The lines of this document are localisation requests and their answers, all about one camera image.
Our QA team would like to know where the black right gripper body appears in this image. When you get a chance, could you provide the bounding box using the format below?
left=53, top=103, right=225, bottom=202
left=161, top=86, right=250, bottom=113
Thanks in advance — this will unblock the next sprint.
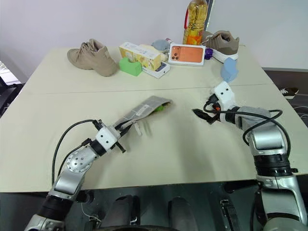
left=207, top=92, right=223, bottom=122

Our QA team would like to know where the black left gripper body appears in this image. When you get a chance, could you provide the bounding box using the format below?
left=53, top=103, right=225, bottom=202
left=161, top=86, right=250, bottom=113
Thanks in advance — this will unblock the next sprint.
left=111, top=124, right=126, bottom=153

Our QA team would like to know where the grey grid pouch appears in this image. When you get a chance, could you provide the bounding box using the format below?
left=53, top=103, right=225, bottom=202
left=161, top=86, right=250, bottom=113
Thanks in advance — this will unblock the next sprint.
left=115, top=95, right=174, bottom=126

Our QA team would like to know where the green highlighter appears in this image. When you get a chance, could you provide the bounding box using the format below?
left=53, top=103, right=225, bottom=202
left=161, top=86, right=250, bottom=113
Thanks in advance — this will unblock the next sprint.
left=154, top=103, right=169, bottom=113

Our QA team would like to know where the orange phone box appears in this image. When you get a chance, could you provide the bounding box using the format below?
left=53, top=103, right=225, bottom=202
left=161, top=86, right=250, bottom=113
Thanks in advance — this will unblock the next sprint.
left=167, top=43, right=206, bottom=66

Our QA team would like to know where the taupe white-soled sneaker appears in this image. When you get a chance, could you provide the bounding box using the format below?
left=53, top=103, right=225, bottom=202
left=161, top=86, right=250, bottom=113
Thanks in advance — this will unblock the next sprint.
left=201, top=30, right=240, bottom=64

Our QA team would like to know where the white dark phone box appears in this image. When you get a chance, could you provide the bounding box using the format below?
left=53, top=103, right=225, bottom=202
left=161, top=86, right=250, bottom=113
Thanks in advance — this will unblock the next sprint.
left=141, top=61, right=171, bottom=79

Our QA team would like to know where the pale cream box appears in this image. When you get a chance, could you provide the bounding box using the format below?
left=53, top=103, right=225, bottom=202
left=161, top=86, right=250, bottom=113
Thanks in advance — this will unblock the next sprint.
left=139, top=44, right=169, bottom=63

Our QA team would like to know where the beige suede shoe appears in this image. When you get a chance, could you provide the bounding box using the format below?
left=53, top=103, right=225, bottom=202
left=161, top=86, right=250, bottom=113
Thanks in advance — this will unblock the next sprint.
left=66, top=38, right=118, bottom=77

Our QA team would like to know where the yellow printed carton box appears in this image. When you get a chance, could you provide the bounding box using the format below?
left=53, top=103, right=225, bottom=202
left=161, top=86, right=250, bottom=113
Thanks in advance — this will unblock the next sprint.
left=119, top=42, right=162, bottom=69

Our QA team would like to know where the grey plush toy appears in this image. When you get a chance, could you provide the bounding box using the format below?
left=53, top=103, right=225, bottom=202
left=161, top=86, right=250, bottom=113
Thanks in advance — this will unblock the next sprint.
left=151, top=39, right=172, bottom=52

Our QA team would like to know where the dark white-laced floor sneaker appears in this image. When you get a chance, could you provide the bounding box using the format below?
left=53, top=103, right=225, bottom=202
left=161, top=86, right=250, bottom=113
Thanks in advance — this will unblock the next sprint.
left=280, top=87, right=300, bottom=100

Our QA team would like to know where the yellow cooking oil bottle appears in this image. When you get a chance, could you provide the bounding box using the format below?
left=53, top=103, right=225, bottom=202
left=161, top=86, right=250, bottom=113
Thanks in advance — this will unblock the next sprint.
left=182, top=0, right=209, bottom=46

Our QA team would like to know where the dark vertical pole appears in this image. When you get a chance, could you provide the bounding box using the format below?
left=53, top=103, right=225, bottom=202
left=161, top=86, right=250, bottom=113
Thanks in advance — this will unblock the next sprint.
left=206, top=0, right=214, bottom=32

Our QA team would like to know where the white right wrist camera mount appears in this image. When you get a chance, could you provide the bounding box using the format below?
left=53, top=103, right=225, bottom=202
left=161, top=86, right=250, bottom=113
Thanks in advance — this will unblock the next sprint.
left=210, top=81, right=236, bottom=106

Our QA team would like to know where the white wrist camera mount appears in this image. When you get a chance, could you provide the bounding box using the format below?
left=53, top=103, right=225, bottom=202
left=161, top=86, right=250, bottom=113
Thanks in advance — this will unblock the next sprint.
left=95, top=127, right=121, bottom=151
left=210, top=81, right=236, bottom=106

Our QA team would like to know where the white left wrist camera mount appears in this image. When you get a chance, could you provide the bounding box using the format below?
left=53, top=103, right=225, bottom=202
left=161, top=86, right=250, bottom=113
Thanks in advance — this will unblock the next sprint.
left=95, top=127, right=121, bottom=151

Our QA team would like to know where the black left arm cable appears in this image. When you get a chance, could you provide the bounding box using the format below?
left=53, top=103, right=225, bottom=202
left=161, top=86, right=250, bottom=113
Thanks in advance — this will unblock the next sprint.
left=51, top=119, right=103, bottom=186

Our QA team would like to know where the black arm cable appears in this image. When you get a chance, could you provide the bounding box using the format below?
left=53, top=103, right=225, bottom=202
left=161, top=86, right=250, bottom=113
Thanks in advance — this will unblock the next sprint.
left=203, top=96, right=292, bottom=164
left=51, top=119, right=103, bottom=186

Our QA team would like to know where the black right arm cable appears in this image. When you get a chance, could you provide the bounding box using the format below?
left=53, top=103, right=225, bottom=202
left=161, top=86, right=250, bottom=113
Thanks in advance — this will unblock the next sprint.
left=203, top=96, right=292, bottom=164

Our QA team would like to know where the black strap with buckle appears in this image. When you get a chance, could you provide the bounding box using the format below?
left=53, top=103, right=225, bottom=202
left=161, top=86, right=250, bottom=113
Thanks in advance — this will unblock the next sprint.
left=220, top=198, right=239, bottom=231

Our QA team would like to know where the black metal frame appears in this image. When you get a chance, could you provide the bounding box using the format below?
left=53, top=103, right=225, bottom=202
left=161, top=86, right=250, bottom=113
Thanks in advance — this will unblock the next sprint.
left=0, top=60, right=25, bottom=116

